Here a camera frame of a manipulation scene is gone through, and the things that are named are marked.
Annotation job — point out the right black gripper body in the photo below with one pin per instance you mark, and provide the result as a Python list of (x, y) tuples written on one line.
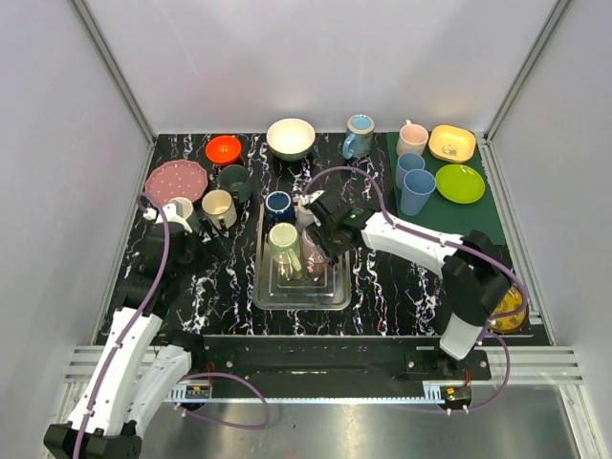
[(327, 240)]

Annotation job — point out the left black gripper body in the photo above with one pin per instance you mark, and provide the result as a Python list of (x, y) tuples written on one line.
[(206, 229)]

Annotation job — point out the grey blue mug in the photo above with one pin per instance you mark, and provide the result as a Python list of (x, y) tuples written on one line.
[(180, 210)]

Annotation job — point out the pink lilac mug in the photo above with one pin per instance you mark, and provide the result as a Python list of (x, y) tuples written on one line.
[(312, 256)]

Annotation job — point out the light green mug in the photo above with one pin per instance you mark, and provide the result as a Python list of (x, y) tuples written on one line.
[(284, 242)]

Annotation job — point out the cream mug black handle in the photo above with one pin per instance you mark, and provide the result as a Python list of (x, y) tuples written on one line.
[(219, 208)]

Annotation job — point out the navy blue mug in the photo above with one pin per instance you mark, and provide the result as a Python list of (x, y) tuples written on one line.
[(279, 206)]

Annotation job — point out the dark grey mug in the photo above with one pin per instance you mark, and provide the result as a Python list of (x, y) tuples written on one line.
[(236, 180)]

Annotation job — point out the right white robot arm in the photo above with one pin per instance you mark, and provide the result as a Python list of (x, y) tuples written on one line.
[(475, 281)]

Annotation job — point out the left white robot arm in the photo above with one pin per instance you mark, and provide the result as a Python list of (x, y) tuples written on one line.
[(140, 363)]

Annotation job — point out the white grey mug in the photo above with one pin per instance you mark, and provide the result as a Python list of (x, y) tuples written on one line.
[(304, 217)]

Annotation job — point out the light blue patterned mug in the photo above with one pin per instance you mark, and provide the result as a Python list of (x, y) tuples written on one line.
[(359, 136)]

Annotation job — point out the steel tray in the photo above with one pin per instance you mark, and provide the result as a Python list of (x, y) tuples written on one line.
[(318, 287)]

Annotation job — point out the pink dotted plate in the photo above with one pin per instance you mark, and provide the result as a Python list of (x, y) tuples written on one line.
[(177, 179)]

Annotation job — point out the blue plastic cup front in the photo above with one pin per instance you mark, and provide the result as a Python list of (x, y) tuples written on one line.
[(418, 185)]

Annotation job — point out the blue plastic cup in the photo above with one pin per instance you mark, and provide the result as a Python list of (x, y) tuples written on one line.
[(407, 162), (418, 185)]

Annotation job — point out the blue plastic cup rear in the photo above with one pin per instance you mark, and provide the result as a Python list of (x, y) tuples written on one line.
[(407, 162)]

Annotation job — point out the large white bowl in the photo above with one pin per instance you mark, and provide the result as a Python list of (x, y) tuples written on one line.
[(291, 140)]

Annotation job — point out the red bowl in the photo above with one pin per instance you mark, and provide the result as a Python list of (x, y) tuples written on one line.
[(223, 150)]

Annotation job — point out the pink cup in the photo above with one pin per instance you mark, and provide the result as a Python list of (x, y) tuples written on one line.
[(413, 138)]

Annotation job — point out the dark green mat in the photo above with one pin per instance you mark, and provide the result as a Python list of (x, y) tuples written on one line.
[(440, 213)]

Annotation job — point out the green plate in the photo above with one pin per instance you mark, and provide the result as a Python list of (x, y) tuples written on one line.
[(460, 184)]

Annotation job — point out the yellow square bowl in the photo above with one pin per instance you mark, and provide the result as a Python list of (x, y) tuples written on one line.
[(451, 144)]

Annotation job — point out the yellow dish near edge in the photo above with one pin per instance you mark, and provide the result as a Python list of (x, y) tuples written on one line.
[(509, 304)]

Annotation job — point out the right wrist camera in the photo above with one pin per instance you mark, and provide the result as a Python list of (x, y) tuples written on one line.
[(303, 201)]

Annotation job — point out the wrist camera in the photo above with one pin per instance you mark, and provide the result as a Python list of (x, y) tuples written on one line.
[(303, 201), (170, 213)]

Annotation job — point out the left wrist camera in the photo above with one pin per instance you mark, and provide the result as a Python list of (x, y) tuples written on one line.
[(170, 213)]

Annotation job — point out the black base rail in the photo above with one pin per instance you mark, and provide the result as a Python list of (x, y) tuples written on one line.
[(305, 368)]

